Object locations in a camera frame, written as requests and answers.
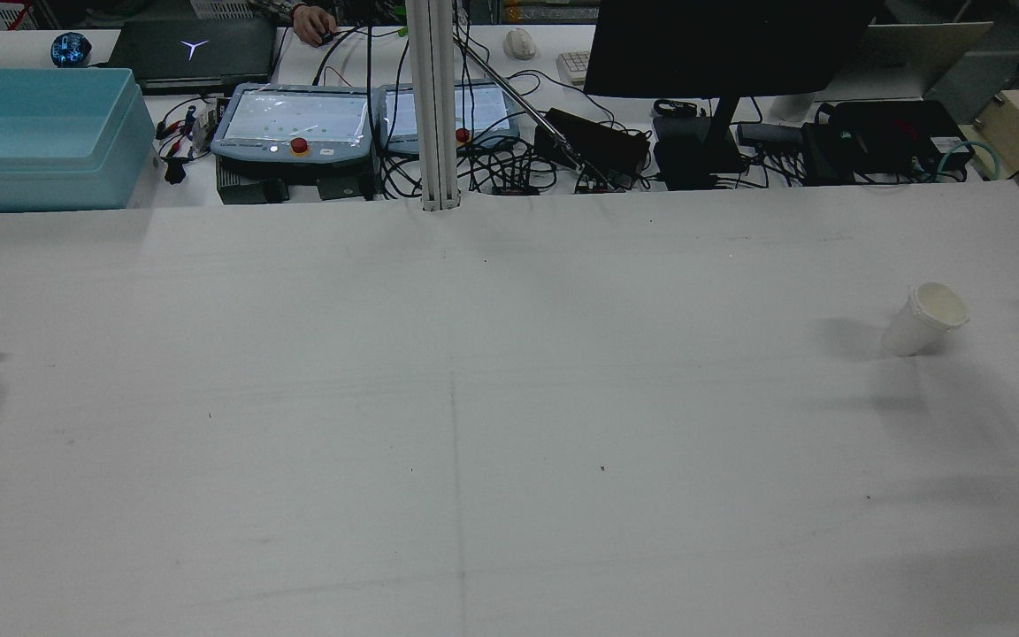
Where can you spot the blue glittery ball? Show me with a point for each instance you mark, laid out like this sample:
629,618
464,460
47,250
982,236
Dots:
71,49

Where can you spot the white keyboard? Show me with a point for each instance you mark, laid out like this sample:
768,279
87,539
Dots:
574,67

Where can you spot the black laptop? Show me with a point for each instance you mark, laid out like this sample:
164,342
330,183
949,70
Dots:
191,51

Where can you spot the white paper cup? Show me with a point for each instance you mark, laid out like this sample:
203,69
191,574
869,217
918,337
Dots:
921,323

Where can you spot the light blue plastic bin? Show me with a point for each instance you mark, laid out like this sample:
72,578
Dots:
41,133

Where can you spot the aluminium frame post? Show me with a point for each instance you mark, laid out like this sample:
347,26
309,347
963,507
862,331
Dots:
432,106

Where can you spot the thin metal rod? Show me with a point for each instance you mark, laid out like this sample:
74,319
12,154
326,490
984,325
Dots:
518,104

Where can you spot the black monitor with stand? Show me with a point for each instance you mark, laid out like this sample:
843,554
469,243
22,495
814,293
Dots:
722,44

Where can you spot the red and black crocodile clips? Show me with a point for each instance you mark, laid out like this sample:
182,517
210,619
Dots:
175,133

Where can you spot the black electronics box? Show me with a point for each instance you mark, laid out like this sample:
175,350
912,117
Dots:
885,133

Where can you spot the white computer mouse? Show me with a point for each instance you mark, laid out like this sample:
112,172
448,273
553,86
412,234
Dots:
520,44

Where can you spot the grey usb hub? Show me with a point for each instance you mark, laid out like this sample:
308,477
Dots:
770,134

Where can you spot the black power adapter brick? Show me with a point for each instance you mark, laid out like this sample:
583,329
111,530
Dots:
593,141

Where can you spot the person in patterned sweater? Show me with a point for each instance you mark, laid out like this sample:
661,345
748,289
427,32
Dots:
310,21

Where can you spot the blue-grey teach pendant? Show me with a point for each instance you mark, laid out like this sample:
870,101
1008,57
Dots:
293,119
487,111

